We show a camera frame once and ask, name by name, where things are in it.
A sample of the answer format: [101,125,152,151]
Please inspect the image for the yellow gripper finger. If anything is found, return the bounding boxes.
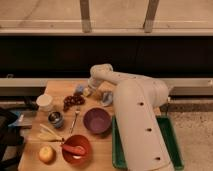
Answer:
[83,87,92,97]

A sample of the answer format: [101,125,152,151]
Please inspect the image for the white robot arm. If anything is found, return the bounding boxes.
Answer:
[88,64,175,171]

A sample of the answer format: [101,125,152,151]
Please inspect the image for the purple bowl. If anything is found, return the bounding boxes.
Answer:
[83,108,111,134]

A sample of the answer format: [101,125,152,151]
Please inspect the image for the red bowl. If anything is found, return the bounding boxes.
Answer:
[60,135,92,166]

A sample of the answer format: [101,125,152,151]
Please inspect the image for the bunch of red grapes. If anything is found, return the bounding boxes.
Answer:
[63,95,85,112]

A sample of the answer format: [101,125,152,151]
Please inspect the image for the crumpled light blue cloth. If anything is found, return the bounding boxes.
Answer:
[101,91,113,107]

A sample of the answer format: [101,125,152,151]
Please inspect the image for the metal fork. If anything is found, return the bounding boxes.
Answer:
[69,106,81,134]

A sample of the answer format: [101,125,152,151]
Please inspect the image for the small metal can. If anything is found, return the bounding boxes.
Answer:
[48,111,63,128]

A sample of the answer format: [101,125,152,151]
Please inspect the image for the white cup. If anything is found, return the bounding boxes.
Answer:
[36,94,53,112]

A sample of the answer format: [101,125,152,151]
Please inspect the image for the orange carrot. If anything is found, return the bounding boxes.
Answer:
[61,144,86,156]

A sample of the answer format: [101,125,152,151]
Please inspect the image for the yellow apple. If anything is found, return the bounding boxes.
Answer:
[38,145,55,163]

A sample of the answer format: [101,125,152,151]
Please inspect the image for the green plastic tray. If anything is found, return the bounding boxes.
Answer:
[112,116,184,171]

